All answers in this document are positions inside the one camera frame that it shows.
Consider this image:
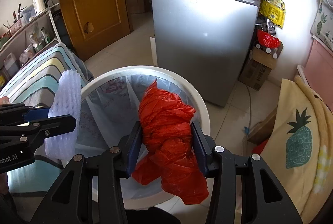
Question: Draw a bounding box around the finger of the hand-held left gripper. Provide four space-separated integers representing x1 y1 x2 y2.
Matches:
0 114 77 153
0 103 51 124

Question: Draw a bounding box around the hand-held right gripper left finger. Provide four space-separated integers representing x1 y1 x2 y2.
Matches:
34 121 143 224

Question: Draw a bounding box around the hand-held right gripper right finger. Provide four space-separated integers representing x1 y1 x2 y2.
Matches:
191 121 303 224

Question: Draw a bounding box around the white foam net sleeve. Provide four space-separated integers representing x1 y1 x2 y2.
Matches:
44 69 83 161

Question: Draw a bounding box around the large red plastic bag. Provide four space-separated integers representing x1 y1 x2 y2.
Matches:
131 80 210 205

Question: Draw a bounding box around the clear bin liner bag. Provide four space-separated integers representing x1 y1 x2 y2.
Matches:
82 74 194 201

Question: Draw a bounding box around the white round trash bin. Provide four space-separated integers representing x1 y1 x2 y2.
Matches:
80 65 212 211

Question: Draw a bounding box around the striped tablecloth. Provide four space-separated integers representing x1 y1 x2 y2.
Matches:
0 42 92 194

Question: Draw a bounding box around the white plastic jug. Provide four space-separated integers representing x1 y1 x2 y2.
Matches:
4 53 19 77

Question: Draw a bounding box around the brown cardboard piece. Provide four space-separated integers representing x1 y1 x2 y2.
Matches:
246 106 279 147

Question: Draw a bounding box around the green white bottle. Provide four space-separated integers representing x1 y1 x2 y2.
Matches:
41 27 53 44

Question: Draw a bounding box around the white metal shelf rack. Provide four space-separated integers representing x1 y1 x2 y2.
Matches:
0 3 68 89

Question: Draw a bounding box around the yellow pineapple blanket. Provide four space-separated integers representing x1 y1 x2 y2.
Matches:
260 78 333 217

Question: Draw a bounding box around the cardboard box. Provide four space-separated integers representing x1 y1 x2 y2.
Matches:
238 40 284 92

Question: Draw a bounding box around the clear storage box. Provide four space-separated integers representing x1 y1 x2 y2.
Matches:
20 4 36 26

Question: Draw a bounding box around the white electric kettle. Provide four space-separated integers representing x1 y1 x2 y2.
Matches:
32 0 50 15

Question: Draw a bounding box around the silver refrigerator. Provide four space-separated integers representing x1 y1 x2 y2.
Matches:
148 0 265 107

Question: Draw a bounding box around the wooden door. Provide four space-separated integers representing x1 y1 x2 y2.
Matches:
54 0 131 62

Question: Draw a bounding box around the small red plastic bag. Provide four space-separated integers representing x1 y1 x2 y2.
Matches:
256 30 282 54

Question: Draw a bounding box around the pink board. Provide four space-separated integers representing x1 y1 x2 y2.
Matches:
304 39 333 90

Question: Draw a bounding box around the yellow packaging bag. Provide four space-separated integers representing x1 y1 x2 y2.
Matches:
258 0 287 29

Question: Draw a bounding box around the pineapple print pillow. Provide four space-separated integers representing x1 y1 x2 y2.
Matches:
311 0 333 45

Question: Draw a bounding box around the floor cable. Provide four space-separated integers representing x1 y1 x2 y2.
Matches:
215 80 253 137

